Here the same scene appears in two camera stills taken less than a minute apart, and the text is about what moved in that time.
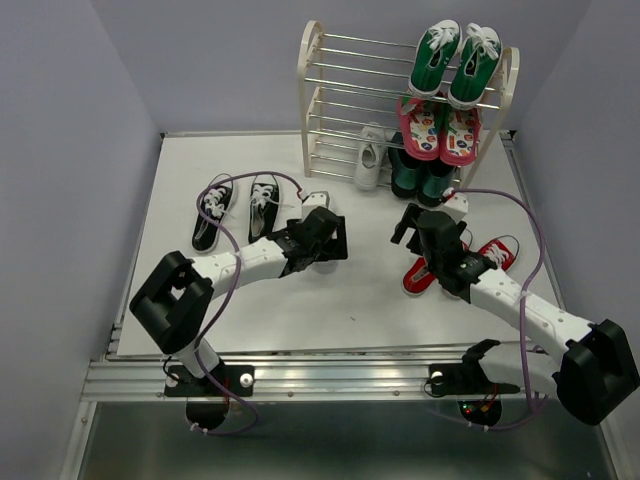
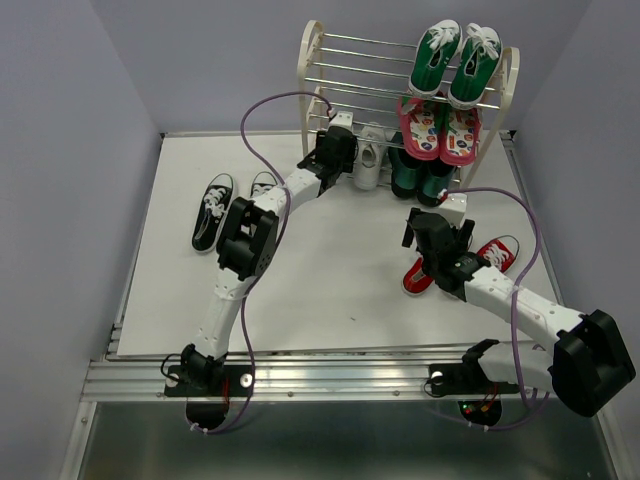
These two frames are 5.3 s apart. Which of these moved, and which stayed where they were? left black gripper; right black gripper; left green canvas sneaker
Moved: left black gripper
Stayed: left green canvas sneaker; right black gripper
